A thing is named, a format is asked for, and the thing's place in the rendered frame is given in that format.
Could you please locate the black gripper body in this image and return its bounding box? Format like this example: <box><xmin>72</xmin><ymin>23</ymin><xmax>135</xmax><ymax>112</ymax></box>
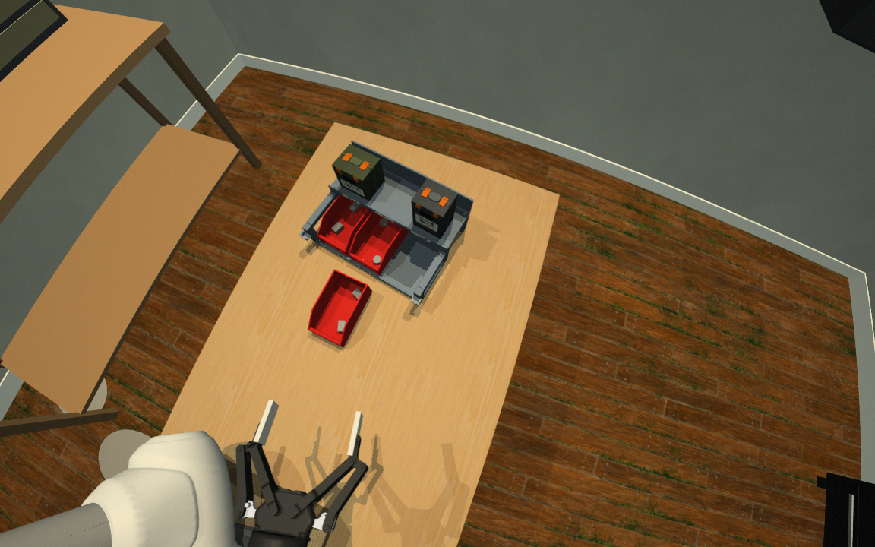
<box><xmin>248</xmin><ymin>488</ymin><xmax>317</xmax><ymax>547</ymax></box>

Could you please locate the black tool case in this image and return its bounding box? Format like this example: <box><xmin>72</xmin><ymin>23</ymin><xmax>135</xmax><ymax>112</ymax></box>
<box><xmin>411</xmin><ymin>179</ymin><xmax>458</xmax><ymax>239</ymax></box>

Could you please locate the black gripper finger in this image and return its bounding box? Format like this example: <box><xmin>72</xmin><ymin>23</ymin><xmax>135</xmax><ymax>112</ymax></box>
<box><xmin>287</xmin><ymin>411</ymin><xmax>368</xmax><ymax>533</ymax></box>
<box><xmin>235</xmin><ymin>400</ymin><xmax>280</xmax><ymax>519</ymax></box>

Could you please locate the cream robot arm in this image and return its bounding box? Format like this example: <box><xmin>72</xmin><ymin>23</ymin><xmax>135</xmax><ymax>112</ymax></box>
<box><xmin>0</xmin><ymin>431</ymin><xmax>254</xmax><ymax>547</ymax></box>

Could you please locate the olive green case with orange latches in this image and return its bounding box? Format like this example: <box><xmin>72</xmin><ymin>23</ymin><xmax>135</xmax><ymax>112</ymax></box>
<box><xmin>332</xmin><ymin>144</ymin><xmax>385</xmax><ymax>201</ymax></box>

